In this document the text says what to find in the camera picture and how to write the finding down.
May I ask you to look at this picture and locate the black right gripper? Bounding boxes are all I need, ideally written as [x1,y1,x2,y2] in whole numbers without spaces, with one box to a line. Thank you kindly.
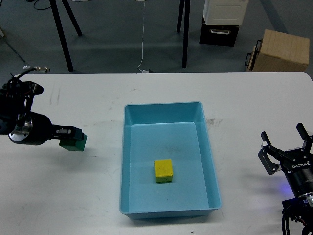
[257,122,313,199]

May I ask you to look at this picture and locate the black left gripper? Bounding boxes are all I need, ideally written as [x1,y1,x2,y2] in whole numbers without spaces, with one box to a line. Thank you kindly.
[8,112,85,146]

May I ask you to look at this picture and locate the green wooden block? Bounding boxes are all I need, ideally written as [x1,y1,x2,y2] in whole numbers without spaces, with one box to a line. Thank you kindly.
[59,134,87,151]

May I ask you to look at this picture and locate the yellow wooden block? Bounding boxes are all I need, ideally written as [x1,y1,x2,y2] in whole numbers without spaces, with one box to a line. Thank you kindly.
[154,159,174,183]

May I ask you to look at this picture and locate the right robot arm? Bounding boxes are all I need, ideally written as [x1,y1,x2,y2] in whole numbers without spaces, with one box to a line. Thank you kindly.
[258,123,313,235]

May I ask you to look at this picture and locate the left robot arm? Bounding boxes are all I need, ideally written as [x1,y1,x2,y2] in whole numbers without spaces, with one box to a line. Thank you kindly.
[0,66,87,151]

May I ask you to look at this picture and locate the light wooden box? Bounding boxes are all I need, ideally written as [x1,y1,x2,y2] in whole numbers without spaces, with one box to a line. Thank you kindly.
[245,29,310,72]

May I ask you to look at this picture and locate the black storage box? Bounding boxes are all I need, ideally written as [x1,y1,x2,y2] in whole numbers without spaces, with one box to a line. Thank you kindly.
[199,18,240,47]

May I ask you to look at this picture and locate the blue plastic bin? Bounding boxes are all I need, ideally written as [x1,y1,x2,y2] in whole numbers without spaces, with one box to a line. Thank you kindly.
[119,102,222,219]

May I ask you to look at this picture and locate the black table legs left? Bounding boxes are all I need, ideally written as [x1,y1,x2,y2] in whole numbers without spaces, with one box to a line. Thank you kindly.
[48,0,83,73]

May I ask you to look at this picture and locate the black table legs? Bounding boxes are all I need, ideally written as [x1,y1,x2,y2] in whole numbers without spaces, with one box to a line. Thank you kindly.
[176,0,191,68]
[48,0,83,73]

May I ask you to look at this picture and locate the white plastic container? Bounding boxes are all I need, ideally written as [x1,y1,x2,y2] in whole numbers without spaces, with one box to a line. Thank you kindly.
[203,0,249,26]

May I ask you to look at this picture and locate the black table legs right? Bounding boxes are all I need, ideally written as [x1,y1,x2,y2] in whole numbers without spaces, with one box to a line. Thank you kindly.
[176,0,191,68]

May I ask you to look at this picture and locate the white hanging cable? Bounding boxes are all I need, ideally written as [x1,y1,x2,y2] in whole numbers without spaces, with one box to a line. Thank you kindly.
[136,0,149,74]

